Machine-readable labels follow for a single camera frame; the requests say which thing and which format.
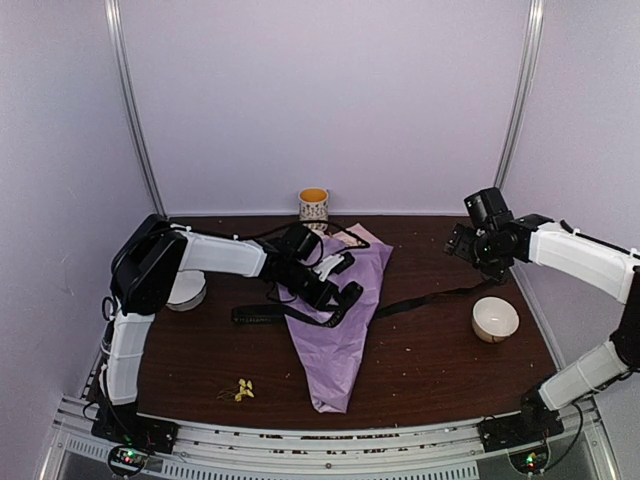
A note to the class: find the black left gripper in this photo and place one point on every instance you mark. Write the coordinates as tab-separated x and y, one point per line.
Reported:
320	299

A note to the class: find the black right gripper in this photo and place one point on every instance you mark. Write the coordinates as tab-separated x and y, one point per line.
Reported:
462	250

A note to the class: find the black printed ribbon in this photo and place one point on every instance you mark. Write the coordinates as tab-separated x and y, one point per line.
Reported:
425	300

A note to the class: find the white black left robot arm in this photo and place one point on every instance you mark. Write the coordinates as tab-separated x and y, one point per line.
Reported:
165	263

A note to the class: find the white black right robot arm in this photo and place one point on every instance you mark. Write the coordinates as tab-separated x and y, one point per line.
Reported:
496	239

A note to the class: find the white round bowl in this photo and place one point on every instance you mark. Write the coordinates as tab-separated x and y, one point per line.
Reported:
494	319

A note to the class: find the floral ceramic mug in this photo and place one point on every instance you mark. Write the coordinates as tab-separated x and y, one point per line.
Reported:
314	208

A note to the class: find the fallen yellow flower sprig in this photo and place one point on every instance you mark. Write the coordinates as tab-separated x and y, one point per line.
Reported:
244	388

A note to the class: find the white scalloped bowl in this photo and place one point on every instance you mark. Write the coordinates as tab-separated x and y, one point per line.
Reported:
188	292

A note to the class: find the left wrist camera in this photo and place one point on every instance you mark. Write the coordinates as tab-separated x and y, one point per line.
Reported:
333	264

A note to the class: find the front aluminium rail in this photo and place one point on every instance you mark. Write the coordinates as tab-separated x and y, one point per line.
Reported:
441	451

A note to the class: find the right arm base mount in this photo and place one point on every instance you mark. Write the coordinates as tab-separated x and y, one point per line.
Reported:
520	435

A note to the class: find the right aluminium frame post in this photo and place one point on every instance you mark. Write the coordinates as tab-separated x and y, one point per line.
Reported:
531	45

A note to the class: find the aluminium frame post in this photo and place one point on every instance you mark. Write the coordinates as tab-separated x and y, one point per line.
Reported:
118	41
531	45

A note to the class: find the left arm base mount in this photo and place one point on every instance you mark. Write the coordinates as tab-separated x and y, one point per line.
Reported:
132	451

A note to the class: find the left aluminium frame post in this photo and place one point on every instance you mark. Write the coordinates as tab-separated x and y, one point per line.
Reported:
118	41

